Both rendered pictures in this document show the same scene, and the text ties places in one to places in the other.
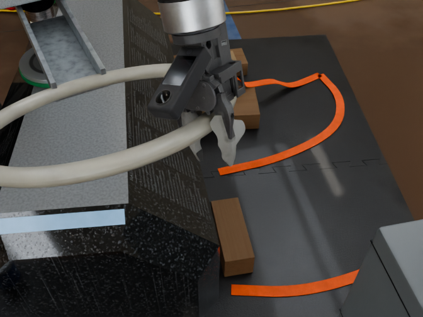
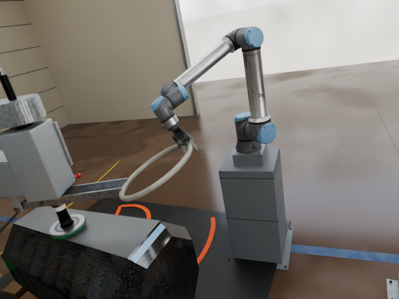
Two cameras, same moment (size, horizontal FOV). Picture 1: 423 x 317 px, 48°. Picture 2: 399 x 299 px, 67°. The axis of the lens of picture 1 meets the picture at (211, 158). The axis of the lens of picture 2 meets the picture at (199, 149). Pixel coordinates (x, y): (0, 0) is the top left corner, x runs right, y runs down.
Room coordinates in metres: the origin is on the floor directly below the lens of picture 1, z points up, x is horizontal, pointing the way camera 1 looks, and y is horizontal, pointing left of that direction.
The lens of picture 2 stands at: (-0.48, 1.27, 1.88)
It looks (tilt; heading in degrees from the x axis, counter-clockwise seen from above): 23 degrees down; 306
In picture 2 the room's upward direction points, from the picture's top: 11 degrees counter-clockwise
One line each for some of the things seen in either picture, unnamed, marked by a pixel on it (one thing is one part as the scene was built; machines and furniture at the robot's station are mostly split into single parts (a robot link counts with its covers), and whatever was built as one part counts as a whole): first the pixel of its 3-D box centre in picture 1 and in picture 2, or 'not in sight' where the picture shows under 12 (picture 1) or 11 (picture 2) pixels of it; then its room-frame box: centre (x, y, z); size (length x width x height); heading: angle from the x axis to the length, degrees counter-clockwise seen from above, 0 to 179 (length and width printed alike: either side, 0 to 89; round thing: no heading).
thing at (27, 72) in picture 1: (54, 60); (67, 225); (1.23, 0.49, 0.85); 0.21 x 0.21 x 0.01
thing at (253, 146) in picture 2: not in sight; (247, 142); (0.45, -0.61, 0.99); 0.19 x 0.19 x 0.10
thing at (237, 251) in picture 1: (231, 236); not in sight; (1.09, -0.08, 0.07); 0.30 x 0.12 x 0.12; 11
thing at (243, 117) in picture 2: not in sight; (246, 125); (0.44, -0.60, 1.12); 0.17 x 0.15 x 0.18; 149
